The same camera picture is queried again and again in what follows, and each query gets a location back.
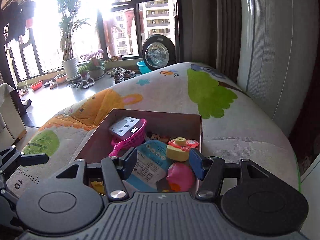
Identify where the white plant pot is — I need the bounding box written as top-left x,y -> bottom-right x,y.
62,57 -> 80,81

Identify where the colourful play mat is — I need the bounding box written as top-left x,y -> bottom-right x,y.
7,62 -> 300,196

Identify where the pink cardboard box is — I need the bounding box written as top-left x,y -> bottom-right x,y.
70,108 -> 202,196

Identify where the wind-up boy figure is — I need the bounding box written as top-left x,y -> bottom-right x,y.
150,133 -> 171,144

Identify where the blue white tissue pack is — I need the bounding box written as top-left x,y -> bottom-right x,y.
126,140 -> 172,192

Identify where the red plastic basin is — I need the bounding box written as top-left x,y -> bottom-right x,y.
30,80 -> 43,91

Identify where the white battery charger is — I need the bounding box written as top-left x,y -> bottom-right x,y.
109,116 -> 143,140

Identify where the pink bird toy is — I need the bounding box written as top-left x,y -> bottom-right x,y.
166,162 -> 195,192

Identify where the flower pot with plant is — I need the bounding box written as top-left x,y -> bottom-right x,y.
81,49 -> 105,80

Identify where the blue plastic basin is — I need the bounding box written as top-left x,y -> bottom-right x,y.
136,60 -> 151,74

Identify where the pink plastic basket scoop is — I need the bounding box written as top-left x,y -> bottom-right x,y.
108,119 -> 147,157

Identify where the yellow duck keychain toy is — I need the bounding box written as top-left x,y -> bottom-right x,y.
166,137 -> 200,162

